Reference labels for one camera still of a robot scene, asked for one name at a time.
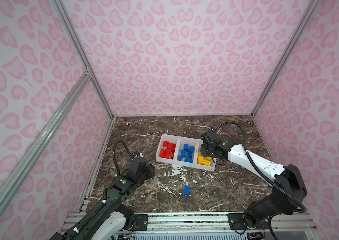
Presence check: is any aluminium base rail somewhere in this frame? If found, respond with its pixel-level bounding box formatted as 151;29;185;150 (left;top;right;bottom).
58;211;320;240

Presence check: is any long red brick slanted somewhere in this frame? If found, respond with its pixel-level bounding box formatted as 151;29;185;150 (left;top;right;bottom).
167;143;176;153

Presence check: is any right corner frame post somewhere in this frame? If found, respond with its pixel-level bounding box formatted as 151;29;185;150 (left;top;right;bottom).
251;0;321;119

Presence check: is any lone yellow brick front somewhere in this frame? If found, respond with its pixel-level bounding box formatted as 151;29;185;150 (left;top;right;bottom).
197;156;204;165

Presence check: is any blue studded brick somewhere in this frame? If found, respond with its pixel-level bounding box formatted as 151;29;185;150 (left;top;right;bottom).
187;151;193;159

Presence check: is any white middle bin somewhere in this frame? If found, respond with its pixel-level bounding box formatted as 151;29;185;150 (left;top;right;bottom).
175;137;197;168

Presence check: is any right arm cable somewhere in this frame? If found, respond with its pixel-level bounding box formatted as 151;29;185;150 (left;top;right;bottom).
214;121;307;214

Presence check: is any diagonal aluminium frame bar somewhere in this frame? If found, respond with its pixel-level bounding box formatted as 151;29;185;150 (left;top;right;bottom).
0;70;92;238

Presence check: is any white right bin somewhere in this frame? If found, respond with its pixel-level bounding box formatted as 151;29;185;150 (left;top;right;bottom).
192;140;216;172

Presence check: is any white bin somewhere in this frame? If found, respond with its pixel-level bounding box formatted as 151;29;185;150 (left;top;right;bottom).
192;140;216;172
175;137;197;168
156;134;180;165

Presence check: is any left corner frame post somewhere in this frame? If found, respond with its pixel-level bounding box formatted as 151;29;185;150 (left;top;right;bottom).
51;0;115;120

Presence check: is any white left bin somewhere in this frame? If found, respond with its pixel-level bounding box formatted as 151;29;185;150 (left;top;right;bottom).
156;134;180;165

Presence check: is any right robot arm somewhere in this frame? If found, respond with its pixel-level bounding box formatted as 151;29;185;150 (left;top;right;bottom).
201;130;307;229

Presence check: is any corner frame post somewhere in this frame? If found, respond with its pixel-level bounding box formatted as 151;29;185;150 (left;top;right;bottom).
51;0;115;120
251;0;321;119

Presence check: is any long yellow brick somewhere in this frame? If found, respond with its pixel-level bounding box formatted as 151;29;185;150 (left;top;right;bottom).
202;160;211;167

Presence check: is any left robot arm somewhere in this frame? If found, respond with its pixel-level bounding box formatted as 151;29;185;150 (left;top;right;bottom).
51;156;156;240

